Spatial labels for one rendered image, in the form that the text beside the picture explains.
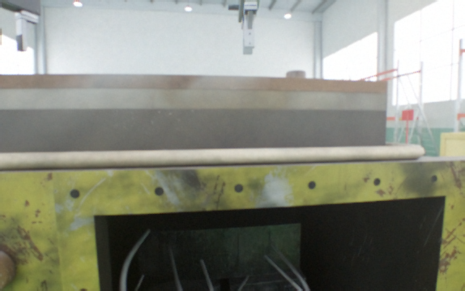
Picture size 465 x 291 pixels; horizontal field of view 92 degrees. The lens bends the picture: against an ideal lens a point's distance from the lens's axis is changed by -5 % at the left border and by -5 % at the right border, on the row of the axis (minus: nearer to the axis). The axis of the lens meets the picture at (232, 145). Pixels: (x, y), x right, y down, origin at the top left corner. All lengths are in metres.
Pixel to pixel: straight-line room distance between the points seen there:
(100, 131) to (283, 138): 0.29
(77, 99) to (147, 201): 0.19
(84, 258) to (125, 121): 0.19
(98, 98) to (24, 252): 0.22
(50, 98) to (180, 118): 0.19
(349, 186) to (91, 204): 0.34
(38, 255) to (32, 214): 0.05
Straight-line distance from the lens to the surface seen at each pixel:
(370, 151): 0.40
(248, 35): 0.65
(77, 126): 0.42
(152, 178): 0.31
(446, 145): 5.67
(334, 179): 0.36
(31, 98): 0.45
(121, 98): 0.39
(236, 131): 0.38
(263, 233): 0.67
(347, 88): 0.45
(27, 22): 0.86
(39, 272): 0.41
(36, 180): 0.36
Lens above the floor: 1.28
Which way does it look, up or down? 5 degrees down
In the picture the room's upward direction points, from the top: straight up
